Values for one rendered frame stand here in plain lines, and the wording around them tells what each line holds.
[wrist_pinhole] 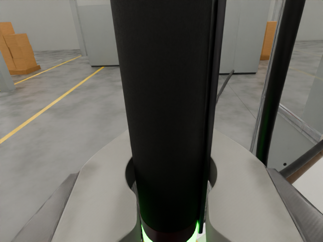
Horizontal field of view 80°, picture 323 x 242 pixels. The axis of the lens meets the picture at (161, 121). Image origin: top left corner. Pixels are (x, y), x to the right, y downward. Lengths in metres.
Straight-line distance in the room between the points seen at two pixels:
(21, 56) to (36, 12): 6.49
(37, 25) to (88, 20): 7.21
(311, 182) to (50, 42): 14.19
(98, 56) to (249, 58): 4.98
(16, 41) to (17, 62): 0.70
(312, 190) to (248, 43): 5.51
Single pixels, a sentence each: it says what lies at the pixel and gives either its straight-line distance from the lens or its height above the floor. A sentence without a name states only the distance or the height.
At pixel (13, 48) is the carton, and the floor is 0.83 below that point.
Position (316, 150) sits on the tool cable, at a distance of 0.33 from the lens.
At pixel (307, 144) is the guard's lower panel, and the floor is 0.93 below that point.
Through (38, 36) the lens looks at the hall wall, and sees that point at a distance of 14.62.
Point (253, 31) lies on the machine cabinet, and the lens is 5.91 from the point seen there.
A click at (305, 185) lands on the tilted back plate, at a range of 0.54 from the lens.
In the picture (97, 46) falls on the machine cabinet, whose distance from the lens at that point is 7.61.
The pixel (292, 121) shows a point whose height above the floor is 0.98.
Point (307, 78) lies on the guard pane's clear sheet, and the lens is 1.26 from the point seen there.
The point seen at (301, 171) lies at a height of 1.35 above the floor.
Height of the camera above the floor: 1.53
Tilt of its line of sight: 28 degrees down
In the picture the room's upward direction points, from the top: 3 degrees counter-clockwise
